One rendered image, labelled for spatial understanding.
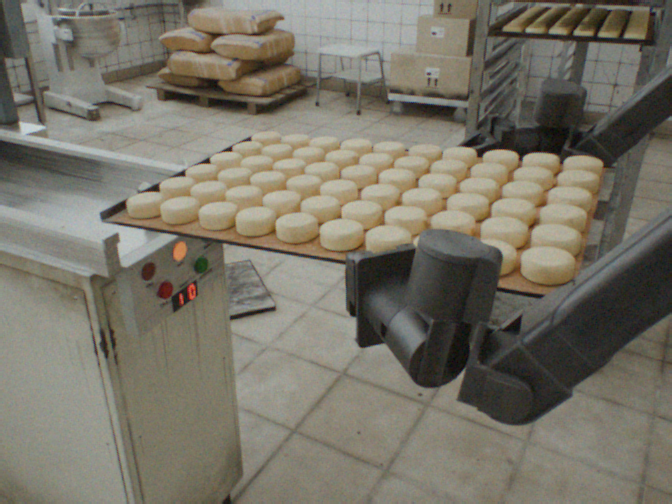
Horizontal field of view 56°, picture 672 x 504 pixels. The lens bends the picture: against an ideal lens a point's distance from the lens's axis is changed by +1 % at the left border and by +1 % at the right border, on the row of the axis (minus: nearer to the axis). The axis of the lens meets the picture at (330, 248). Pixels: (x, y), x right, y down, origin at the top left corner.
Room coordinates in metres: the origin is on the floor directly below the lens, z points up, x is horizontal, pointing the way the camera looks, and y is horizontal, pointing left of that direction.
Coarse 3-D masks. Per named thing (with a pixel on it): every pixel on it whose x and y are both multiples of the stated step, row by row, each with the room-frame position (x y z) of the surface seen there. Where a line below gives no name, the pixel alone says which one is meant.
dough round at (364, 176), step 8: (344, 168) 0.85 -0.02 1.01; (352, 168) 0.85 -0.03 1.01; (360, 168) 0.85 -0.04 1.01; (368, 168) 0.84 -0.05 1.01; (344, 176) 0.82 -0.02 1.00; (352, 176) 0.82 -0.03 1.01; (360, 176) 0.82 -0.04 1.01; (368, 176) 0.82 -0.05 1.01; (360, 184) 0.81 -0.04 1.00; (368, 184) 0.82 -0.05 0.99
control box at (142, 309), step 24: (168, 240) 0.95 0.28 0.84; (192, 240) 0.99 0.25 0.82; (144, 264) 0.88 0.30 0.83; (168, 264) 0.93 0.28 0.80; (192, 264) 0.99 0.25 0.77; (216, 264) 1.05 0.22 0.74; (120, 288) 0.87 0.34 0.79; (144, 288) 0.88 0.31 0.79; (192, 288) 0.98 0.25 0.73; (144, 312) 0.87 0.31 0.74; (168, 312) 0.92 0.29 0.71
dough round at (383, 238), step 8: (368, 232) 0.62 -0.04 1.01; (376, 232) 0.62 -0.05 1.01; (384, 232) 0.62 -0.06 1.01; (392, 232) 0.62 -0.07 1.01; (400, 232) 0.62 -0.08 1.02; (408, 232) 0.62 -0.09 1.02; (368, 240) 0.61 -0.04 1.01; (376, 240) 0.60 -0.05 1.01; (384, 240) 0.60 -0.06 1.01; (392, 240) 0.60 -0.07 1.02; (400, 240) 0.60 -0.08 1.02; (408, 240) 0.61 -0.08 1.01; (368, 248) 0.61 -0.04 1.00; (376, 248) 0.60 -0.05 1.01; (384, 248) 0.60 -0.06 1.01; (392, 248) 0.59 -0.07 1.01
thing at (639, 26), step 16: (528, 16) 2.03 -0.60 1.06; (544, 16) 2.04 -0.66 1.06; (560, 16) 2.09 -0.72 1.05; (576, 16) 2.02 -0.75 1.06; (592, 16) 2.02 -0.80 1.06; (608, 16) 2.04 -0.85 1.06; (624, 16) 2.03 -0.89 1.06; (640, 16) 2.01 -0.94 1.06; (544, 32) 1.83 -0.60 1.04; (560, 32) 1.75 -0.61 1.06; (576, 32) 1.74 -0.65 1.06; (592, 32) 1.73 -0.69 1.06; (608, 32) 1.71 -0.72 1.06; (624, 32) 1.84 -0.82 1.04; (640, 32) 1.71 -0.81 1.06
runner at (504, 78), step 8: (520, 56) 2.35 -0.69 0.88; (512, 64) 2.22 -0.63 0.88; (520, 64) 2.33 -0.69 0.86; (504, 72) 2.10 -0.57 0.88; (512, 72) 2.19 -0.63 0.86; (496, 80) 1.98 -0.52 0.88; (504, 80) 2.07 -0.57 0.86; (488, 88) 1.88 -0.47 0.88; (496, 88) 1.96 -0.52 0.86; (480, 96) 1.79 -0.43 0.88; (488, 96) 1.86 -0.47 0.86; (488, 104) 1.78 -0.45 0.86
